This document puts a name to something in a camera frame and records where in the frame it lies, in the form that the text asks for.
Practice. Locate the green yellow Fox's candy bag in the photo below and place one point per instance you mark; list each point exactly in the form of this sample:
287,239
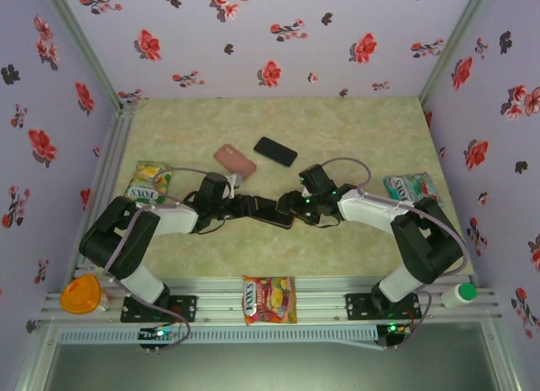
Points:
145,182

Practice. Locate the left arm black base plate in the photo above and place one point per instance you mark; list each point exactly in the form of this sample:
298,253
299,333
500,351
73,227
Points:
185,308

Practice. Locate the aluminium mounting rail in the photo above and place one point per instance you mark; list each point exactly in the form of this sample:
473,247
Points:
223,300

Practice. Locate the white bottle with green cap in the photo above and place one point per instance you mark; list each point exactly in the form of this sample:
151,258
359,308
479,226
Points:
460,294

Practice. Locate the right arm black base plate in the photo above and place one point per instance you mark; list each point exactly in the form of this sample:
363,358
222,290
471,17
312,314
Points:
358,306

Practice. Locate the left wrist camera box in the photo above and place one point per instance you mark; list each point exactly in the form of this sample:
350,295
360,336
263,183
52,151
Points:
236,180

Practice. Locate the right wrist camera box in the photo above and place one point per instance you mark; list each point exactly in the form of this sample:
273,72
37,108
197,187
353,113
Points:
306,192

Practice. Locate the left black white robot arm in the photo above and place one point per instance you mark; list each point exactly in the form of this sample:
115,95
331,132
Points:
122,239

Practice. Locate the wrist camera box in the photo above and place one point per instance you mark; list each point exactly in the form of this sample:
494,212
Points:
236,180
306,192

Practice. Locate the aluminium corner post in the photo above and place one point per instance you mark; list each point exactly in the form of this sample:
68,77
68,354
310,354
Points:
453,45
80,40

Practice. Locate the red Fox's candy bag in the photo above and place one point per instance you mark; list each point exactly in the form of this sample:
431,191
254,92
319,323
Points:
270,300

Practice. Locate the orange lidded container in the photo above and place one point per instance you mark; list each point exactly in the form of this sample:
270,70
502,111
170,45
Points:
78,296

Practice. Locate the teal Fox's candy bag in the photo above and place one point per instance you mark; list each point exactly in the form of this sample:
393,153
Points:
411,188

